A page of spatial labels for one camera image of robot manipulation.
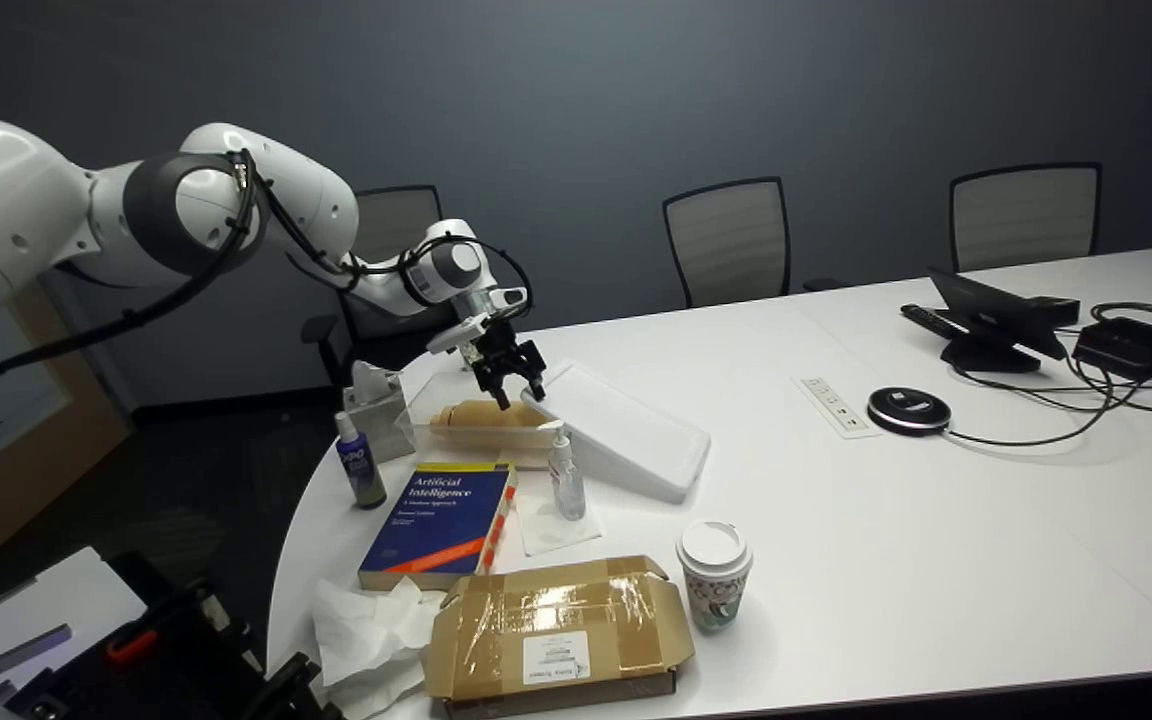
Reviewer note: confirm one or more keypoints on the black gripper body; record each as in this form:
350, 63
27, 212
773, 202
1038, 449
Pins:
504, 348

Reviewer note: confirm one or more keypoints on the small white bottle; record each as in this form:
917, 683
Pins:
566, 473

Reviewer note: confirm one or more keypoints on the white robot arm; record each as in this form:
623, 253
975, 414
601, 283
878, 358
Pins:
17, 202

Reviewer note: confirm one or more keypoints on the blue spray bottle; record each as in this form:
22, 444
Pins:
363, 466

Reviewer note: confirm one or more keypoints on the blue artificial intelligence book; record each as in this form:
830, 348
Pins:
438, 521

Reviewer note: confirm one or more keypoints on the grey mesh office chair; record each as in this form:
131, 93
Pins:
724, 243
1021, 212
397, 220

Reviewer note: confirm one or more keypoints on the brown cardboard box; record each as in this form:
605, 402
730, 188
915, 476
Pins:
556, 627

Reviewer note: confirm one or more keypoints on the paper cup with white lid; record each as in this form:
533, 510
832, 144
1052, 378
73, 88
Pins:
714, 581

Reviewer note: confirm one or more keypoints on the crumpled white tissue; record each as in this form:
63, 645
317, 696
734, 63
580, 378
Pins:
370, 632

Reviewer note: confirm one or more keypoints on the white remote control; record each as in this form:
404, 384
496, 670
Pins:
839, 405

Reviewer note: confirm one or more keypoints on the round black speaker puck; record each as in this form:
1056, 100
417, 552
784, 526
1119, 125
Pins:
909, 408

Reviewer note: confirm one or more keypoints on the black cart top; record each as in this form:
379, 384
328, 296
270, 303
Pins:
203, 654

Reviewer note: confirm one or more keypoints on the black video bar device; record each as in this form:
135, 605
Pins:
990, 323

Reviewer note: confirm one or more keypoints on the brown wooden panel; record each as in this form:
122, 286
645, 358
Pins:
17, 454

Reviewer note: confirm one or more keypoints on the white board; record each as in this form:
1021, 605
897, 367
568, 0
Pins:
42, 622

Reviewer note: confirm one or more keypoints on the grey marker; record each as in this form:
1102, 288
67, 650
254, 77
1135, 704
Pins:
35, 645

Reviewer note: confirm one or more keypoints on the black power adapter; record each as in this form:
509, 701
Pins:
1139, 344

